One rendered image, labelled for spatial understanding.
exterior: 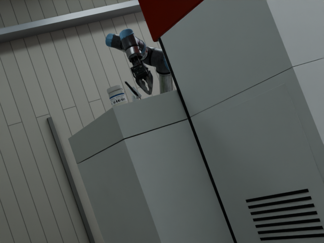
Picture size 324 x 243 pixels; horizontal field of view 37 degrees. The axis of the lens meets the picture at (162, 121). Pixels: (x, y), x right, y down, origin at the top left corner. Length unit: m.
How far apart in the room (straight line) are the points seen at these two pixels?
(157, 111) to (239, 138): 0.41
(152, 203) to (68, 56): 3.31
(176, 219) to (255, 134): 0.52
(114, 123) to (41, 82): 3.00
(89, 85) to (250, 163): 3.35
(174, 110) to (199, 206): 0.45
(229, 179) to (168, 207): 0.29
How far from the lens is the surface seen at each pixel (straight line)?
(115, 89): 2.16
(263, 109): 1.86
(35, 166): 4.89
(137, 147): 2.09
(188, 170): 2.19
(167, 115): 2.20
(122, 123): 2.09
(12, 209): 4.84
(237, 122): 1.98
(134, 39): 2.52
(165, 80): 3.02
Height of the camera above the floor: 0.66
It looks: 5 degrees up
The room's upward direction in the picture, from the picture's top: 20 degrees counter-clockwise
